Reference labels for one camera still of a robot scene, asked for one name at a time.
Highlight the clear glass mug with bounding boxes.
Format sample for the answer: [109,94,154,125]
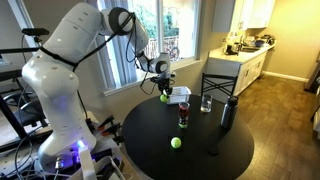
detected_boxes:
[200,93,213,113]

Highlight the gray cables at robot base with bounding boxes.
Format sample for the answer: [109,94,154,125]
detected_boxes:
[0,126,73,180]

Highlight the black metal dining chair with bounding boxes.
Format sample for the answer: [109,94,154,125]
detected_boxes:
[200,72,239,102]

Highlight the white plastic bin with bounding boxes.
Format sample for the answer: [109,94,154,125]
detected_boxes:
[166,85,192,106]

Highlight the dark countertop kitchen appliances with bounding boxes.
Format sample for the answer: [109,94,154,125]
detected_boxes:
[224,33,276,56]

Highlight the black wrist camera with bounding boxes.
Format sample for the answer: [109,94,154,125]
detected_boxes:
[149,75,161,85]

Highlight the white vertical window blinds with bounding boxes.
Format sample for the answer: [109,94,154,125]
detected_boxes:
[96,0,143,90]

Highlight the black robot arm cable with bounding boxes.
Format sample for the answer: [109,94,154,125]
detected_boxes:
[39,11,138,73]

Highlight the white upper wall cabinets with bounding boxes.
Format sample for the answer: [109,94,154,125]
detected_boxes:
[212,0,277,34]

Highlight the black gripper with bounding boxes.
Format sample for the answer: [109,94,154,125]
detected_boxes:
[158,75,175,98]

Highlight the dark metal water bottle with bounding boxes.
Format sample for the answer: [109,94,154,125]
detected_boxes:
[220,95,240,130]

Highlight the black desk frame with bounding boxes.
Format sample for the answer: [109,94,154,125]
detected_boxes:
[0,46,46,153]

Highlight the white kitchen counter unit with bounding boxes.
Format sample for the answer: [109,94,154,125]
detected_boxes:
[206,43,276,98]

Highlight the dark steel refrigerator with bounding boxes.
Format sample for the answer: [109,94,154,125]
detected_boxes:
[304,51,320,94]

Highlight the black stereo camera on stand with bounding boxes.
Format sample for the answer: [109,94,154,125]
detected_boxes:
[21,27,50,51]

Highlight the black red-handled spring clamp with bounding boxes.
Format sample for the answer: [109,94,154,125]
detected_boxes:
[112,134,126,145]
[97,115,116,132]
[101,123,122,137]

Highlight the white window frame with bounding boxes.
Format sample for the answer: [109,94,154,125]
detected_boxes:
[96,0,205,98]

